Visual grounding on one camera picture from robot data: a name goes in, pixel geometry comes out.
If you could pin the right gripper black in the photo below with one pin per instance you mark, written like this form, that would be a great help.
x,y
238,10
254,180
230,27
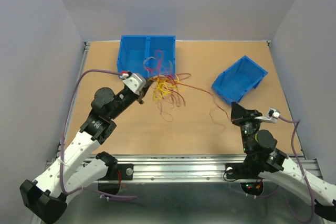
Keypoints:
x,y
239,114

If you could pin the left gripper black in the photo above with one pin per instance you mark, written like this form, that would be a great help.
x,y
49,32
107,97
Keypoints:
x,y
138,97

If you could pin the blue bin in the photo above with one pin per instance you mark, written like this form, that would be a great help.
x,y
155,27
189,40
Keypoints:
x,y
161,59
132,53
237,80

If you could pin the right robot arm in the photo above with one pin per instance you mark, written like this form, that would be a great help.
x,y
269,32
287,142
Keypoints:
x,y
265,161

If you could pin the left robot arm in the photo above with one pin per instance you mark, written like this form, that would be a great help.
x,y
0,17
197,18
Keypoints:
x,y
49,194

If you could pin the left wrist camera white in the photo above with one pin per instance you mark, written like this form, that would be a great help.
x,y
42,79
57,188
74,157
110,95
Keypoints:
x,y
134,81

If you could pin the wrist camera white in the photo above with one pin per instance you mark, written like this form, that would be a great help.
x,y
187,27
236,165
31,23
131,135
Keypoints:
x,y
271,116
134,81

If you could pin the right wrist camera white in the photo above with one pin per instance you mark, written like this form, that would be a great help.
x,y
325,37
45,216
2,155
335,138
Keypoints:
x,y
271,116

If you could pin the aluminium front rail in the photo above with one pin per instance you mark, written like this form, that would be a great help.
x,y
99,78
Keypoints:
x,y
177,168

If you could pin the aluminium rail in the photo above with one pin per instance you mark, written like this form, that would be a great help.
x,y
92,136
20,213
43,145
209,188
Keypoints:
x,y
177,168
73,96

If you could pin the aluminium left rail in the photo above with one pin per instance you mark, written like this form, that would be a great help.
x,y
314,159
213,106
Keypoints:
x,y
73,96

